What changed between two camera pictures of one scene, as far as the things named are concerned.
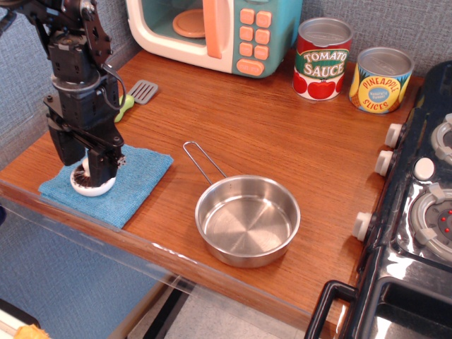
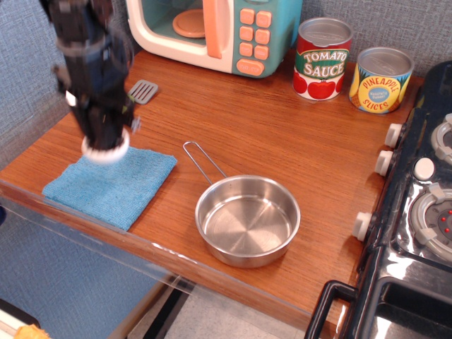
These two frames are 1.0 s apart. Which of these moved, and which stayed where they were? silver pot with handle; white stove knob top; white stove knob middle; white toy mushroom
Moved: white toy mushroom
Stayed: white stove knob top; silver pot with handle; white stove knob middle
